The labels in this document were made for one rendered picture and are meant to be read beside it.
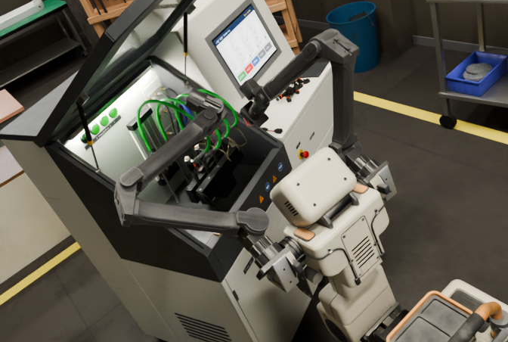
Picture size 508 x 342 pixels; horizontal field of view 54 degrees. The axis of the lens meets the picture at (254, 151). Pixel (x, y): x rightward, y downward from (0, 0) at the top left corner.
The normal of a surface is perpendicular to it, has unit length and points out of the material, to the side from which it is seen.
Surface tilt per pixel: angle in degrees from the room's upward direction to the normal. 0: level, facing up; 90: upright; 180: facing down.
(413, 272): 0
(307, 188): 48
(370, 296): 82
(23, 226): 90
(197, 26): 76
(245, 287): 90
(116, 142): 90
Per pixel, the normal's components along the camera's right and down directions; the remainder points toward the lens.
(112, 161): 0.84, 0.05
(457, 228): -0.31, -0.78
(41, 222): 0.58, 0.29
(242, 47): 0.73, -0.14
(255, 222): 0.30, -0.58
